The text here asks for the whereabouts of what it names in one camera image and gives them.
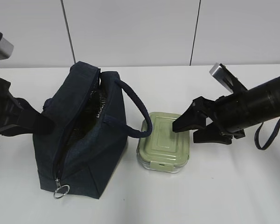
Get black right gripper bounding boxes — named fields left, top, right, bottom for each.
left=172, top=94, right=247, bottom=145

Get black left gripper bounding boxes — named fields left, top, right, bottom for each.
left=0, top=78, right=54, bottom=135

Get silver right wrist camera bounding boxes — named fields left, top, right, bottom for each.
left=209, top=63, right=247, bottom=93

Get metal zipper pull ring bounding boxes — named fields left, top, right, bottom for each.
left=53, top=179, right=70, bottom=199

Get green lid glass container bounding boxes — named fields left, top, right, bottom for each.
left=136, top=112, right=190, bottom=173

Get dark blue lunch bag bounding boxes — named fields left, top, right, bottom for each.
left=33, top=62, right=153, bottom=199

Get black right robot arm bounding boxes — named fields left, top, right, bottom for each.
left=172, top=77, right=280, bottom=145

